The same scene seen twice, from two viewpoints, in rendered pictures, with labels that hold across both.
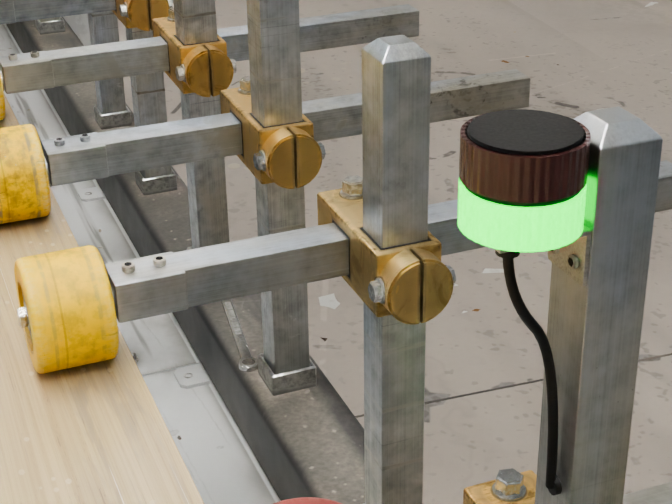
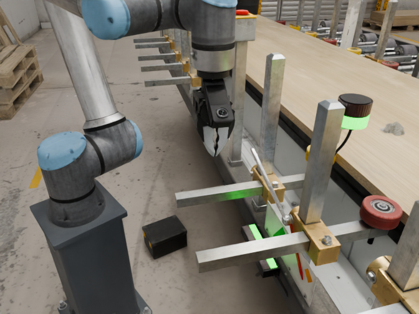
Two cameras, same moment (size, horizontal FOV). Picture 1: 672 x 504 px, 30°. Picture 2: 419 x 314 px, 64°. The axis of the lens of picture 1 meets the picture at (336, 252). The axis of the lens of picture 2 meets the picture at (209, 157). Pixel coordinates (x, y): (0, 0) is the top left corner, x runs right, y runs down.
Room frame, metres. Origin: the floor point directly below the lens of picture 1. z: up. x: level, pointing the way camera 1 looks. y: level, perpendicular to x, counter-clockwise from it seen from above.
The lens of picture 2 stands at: (1.14, -0.28, 1.37)
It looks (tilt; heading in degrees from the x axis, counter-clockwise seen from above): 31 degrees down; 187
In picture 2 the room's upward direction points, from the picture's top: straight up
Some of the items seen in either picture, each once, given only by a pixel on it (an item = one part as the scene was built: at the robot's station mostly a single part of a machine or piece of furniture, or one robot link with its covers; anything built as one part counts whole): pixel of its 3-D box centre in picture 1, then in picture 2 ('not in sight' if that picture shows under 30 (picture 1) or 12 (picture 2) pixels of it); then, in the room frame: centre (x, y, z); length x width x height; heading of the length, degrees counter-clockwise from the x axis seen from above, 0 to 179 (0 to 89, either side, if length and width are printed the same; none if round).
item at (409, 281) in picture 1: (381, 252); (411, 303); (0.81, -0.03, 0.95); 0.14 x 0.06 x 0.05; 21
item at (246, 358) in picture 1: (233, 320); not in sight; (1.14, 0.11, 0.70); 0.20 x 0.02 x 0.01; 13
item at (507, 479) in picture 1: (509, 483); (327, 240); (0.63, -0.11, 0.88); 0.02 x 0.02 x 0.01
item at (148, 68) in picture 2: not in sight; (178, 66); (-0.78, -0.71, 0.81); 0.44 x 0.03 x 0.04; 111
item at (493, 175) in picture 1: (523, 154); (354, 104); (0.54, -0.09, 1.14); 0.06 x 0.06 x 0.02
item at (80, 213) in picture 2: not in sight; (75, 197); (0.30, -0.86, 0.65); 0.19 x 0.19 x 0.10
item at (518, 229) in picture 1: (521, 203); (351, 117); (0.54, -0.09, 1.11); 0.06 x 0.06 x 0.02
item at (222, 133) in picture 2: not in sight; (218, 135); (0.43, -0.35, 1.00); 0.06 x 0.03 x 0.09; 23
